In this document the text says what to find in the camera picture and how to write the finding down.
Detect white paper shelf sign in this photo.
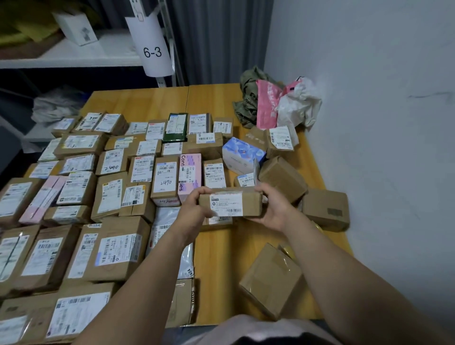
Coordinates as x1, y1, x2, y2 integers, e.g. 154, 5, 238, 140
124, 6, 175, 77

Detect pink white printed box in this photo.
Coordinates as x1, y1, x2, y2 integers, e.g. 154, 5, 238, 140
177, 153, 203, 204

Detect olive green crumpled bag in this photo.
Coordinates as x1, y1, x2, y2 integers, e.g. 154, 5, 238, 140
233, 66, 285, 129

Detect white carton on shelf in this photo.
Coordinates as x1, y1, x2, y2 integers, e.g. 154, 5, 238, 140
52, 10, 99, 47

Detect person's right forearm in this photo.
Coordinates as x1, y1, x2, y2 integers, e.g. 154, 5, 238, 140
281, 213, 455, 345

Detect flat pale pink box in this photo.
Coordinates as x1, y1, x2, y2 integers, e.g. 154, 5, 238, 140
18, 175, 68, 225

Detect grey curtain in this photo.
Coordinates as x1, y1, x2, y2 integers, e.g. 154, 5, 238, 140
162, 0, 275, 86

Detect yellow folded bags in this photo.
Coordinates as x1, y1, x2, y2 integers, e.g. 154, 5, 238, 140
0, 0, 62, 47

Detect white plastic bag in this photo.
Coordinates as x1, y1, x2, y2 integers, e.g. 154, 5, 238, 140
277, 76, 323, 129

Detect person's left hand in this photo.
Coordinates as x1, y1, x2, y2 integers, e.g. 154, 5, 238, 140
176, 186, 217, 246

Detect clear crumpled plastic bag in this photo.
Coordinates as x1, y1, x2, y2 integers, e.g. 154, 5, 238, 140
31, 85, 88, 124

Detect pink plastic bag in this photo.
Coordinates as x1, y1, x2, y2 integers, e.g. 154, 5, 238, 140
255, 79, 303, 131

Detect grey plastic mailer bag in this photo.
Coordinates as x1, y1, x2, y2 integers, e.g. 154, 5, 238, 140
145, 206, 196, 280

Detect plain brown cardboard box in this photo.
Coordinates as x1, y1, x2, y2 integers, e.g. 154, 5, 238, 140
238, 243, 303, 321
258, 156, 309, 204
301, 188, 351, 232

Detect rows of labelled cardboard parcels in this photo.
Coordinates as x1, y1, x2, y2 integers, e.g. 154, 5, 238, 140
0, 112, 257, 345

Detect blue white printed box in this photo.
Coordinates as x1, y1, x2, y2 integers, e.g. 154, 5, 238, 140
222, 137, 267, 176

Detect white metal shelf rack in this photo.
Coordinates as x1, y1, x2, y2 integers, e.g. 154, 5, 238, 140
0, 0, 185, 153

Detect person's left forearm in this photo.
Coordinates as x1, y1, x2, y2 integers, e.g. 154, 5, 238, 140
71, 222, 200, 345

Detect person's right hand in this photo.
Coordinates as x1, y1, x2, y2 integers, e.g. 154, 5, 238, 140
245, 182, 303, 234

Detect dark green flat packet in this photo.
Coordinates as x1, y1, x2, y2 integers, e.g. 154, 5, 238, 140
162, 113, 188, 143

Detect small labelled cardboard box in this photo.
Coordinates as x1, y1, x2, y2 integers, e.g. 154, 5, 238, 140
198, 187, 264, 218

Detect cardboard box with loose label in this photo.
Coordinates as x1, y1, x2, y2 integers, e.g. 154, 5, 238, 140
264, 124, 300, 159

